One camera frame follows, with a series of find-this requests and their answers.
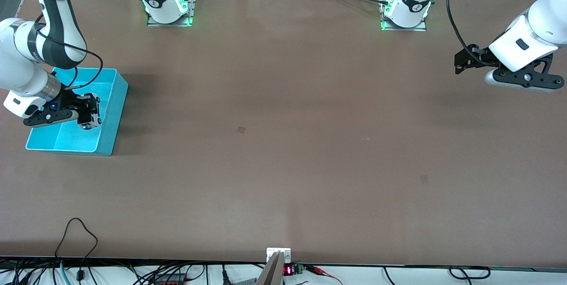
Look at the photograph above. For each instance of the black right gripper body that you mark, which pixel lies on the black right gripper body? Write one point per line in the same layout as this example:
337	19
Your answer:
71	99

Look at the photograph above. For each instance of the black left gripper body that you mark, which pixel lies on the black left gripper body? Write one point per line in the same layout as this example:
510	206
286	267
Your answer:
480	56

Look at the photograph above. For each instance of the white toy car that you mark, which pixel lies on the white toy car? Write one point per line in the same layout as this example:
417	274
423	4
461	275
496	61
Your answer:
95	122

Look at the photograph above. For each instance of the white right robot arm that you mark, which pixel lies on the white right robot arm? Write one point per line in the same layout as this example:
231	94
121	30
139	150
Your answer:
13	68

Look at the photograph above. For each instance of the teal plastic bin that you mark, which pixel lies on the teal plastic bin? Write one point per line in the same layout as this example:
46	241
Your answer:
106	134

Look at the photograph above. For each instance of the grey aluminium bar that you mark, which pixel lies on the grey aluminium bar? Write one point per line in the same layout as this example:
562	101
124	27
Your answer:
270	274

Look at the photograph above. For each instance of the red LED display module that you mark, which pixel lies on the red LED display module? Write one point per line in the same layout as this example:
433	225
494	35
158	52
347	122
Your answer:
289	270

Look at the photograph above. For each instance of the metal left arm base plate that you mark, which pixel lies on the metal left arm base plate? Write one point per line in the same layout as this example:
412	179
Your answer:
405	29

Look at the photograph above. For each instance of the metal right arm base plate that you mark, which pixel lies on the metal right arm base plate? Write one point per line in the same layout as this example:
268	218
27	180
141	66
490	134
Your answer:
170	24

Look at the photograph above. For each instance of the white metal bracket plate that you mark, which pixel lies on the white metal bracket plate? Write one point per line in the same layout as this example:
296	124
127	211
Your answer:
272	251

